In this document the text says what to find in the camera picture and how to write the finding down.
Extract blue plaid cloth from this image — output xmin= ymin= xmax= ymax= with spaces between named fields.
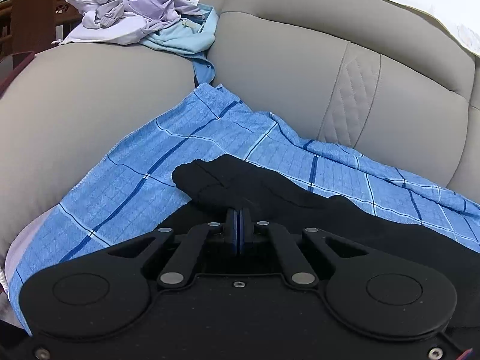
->
xmin=5 ymin=85 xmax=479 ymax=318

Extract brown wooden shelf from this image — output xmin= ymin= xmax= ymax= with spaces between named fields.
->
xmin=1 ymin=0 xmax=80 ymax=93

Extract lavender white crumpled clothes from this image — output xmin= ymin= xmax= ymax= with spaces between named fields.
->
xmin=62 ymin=0 xmax=203 ymax=46

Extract beige leather sofa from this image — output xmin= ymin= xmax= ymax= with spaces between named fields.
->
xmin=1 ymin=0 xmax=479 ymax=252

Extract black pants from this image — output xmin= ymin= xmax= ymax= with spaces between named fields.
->
xmin=160 ymin=154 xmax=479 ymax=328

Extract light blue garment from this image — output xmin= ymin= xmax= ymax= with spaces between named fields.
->
xmin=140 ymin=3 xmax=219 ymax=86

